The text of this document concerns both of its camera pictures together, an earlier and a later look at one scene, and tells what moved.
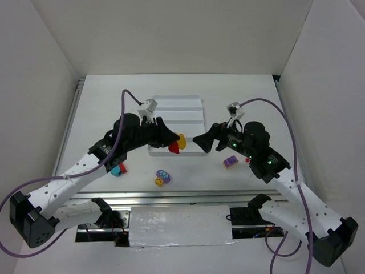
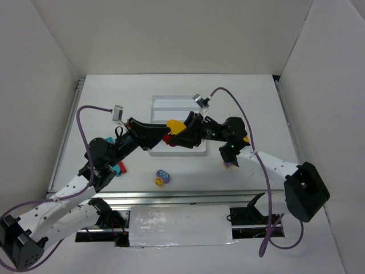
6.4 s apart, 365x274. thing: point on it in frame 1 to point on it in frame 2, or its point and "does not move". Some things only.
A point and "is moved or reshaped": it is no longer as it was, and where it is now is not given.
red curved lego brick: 173,148 is moved or reshaped
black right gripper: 221,136 to 198,130
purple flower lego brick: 164,175 does not move
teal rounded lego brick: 116,171 does not move
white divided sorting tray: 183,115 does not move
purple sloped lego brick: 230,161 does not move
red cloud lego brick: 122,168 does not move
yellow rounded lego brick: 182,142 is moved or reshaped
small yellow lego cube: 159,181 does not move
